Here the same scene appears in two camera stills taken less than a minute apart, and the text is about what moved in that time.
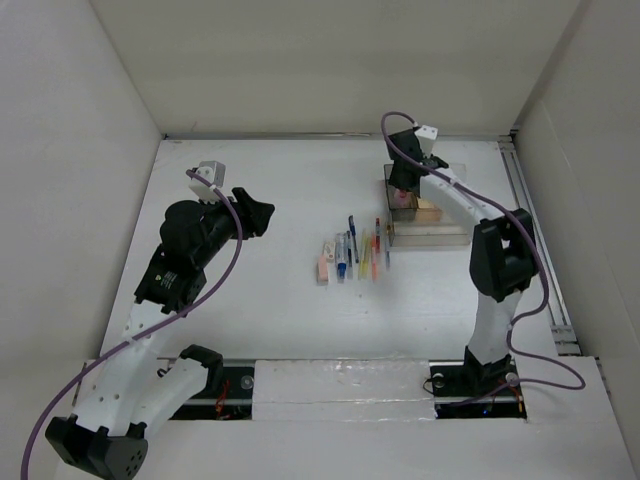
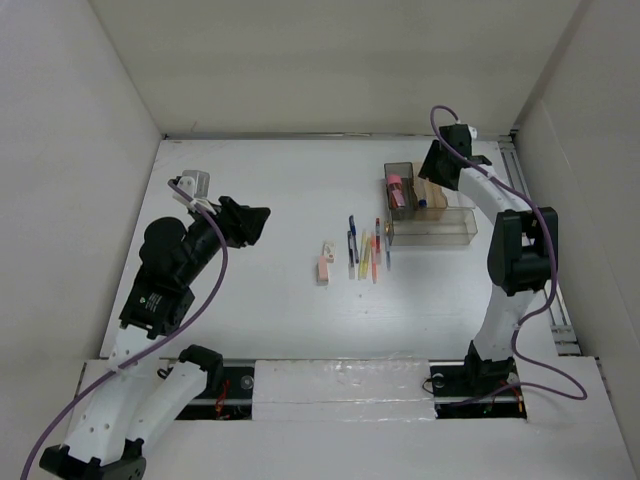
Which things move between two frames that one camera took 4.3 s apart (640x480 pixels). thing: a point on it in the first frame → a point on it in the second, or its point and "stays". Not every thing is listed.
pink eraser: (322, 270) stays
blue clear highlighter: (387, 252) stays
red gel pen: (377, 234) stays
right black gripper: (392, 180) → (429, 166)
